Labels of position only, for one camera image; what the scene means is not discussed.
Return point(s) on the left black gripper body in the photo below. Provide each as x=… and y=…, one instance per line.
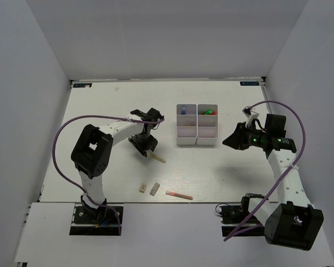
x=143, y=142

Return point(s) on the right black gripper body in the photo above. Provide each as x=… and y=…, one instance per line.
x=255, y=136

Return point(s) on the yellow marker pen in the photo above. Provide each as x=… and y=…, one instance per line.
x=153, y=156

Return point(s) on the black green highlighter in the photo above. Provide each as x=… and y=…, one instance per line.
x=207, y=112

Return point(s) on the blue capped white tube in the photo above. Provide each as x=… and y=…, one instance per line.
x=183, y=110

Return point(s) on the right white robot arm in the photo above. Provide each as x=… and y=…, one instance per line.
x=292, y=222

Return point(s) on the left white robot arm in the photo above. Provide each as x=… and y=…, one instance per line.
x=93, y=149

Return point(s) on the right white organizer bin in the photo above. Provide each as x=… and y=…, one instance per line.
x=207, y=126

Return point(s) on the white organizer bin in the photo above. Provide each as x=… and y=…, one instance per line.
x=207, y=126
x=186, y=135

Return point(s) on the tan small eraser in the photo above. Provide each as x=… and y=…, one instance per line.
x=142, y=188

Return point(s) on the left white organizer bin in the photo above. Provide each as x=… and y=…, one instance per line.
x=186, y=135

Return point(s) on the grey eraser block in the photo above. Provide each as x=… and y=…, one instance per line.
x=154, y=189

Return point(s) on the right blue table label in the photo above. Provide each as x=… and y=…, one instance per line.
x=249, y=83

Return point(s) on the blue table label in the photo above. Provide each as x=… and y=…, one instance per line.
x=249, y=83
x=82, y=85

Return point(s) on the orange marker pen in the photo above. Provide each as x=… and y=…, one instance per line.
x=182, y=196

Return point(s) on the left blue table label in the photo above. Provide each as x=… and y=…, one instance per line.
x=82, y=85

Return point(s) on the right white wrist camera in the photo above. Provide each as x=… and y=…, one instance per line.
x=251, y=115

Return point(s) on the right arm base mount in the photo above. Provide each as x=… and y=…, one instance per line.
x=231, y=216

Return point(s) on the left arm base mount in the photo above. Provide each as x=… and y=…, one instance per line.
x=104, y=224

